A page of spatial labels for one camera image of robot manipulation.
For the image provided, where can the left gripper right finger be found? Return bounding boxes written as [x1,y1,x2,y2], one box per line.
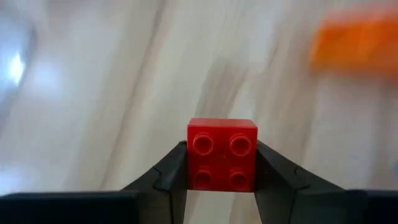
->
[254,140,346,224]

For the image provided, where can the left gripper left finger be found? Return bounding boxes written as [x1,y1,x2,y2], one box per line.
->
[123,140,188,224]

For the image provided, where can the red toy brick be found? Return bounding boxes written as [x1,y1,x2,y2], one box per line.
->
[186,117,259,193]

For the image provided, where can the orange toy brick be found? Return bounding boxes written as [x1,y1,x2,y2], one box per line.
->
[309,7,398,78]

